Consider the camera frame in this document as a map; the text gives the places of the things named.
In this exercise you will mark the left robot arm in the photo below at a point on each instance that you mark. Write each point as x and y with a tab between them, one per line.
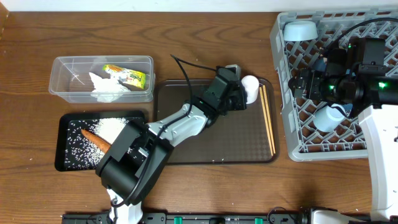
135	160

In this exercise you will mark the white rice pile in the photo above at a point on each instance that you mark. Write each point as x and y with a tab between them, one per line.
80	152

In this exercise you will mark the grey dishwasher rack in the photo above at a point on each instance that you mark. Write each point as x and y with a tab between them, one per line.
304	142

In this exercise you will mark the light blue bowl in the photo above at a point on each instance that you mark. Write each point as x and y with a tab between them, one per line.
300	31

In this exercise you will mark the clear plastic bin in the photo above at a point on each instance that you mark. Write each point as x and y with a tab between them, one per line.
70	78

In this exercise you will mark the left wooden chopstick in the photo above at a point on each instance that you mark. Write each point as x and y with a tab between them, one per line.
265	120

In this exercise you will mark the white cup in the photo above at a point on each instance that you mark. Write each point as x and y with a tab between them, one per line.
251	86

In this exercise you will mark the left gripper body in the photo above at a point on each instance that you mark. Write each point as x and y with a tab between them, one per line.
236	98

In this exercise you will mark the wooden chopstick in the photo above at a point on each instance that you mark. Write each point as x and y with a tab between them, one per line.
265	120
269	120

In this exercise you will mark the brown serving tray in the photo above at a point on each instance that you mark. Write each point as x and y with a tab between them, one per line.
240	137

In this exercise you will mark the yellow-green snack wrapper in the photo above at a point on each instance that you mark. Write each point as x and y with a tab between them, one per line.
126	76

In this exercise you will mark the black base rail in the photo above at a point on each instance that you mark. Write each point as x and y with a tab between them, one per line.
163	218

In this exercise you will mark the white napkin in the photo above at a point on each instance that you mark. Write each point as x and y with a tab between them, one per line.
106	90

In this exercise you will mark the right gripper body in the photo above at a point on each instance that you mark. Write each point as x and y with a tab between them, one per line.
320	88

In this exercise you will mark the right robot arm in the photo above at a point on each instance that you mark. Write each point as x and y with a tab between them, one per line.
374	103

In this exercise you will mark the orange carrot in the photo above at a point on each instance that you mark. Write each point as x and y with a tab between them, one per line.
96	140

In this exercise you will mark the light blue cup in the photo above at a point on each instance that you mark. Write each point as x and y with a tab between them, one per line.
329	117

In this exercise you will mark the right wooden chopstick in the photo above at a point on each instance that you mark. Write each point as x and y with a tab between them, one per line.
269	120

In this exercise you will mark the dark blue plate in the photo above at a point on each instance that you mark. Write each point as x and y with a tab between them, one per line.
320	65

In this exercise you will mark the black plastic tray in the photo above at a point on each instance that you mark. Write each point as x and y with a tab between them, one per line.
65	119

